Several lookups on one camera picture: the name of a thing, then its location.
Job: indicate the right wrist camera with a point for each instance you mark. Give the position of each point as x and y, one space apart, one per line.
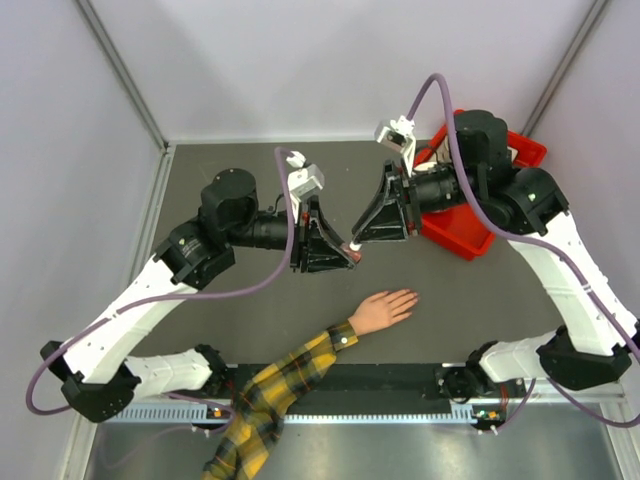
398 135

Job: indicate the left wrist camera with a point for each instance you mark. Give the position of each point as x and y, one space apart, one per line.
305 181

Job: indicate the yellow plaid sleeve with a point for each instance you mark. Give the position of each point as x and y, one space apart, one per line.
260 408

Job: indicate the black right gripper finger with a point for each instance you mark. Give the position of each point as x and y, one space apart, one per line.
389 185
384 220

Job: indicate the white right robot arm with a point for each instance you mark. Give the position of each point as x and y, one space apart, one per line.
593 345

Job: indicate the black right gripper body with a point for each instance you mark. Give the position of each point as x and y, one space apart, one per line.
411 204

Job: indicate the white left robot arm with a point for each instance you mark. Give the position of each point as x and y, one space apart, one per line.
99 376

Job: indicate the red plastic bin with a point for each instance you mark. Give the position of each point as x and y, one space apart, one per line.
475 220

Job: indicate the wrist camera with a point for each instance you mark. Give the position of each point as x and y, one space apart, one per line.
305 181
398 135

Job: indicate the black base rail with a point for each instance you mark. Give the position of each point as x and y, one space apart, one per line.
369 389

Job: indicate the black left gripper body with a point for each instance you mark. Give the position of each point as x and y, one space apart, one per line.
300 238

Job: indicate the mannequin hand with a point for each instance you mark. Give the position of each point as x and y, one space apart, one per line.
383 310

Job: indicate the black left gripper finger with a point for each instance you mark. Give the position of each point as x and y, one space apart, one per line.
320 228
326 257

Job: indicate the pink nail polish bottle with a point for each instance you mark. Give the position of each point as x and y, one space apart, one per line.
353 254

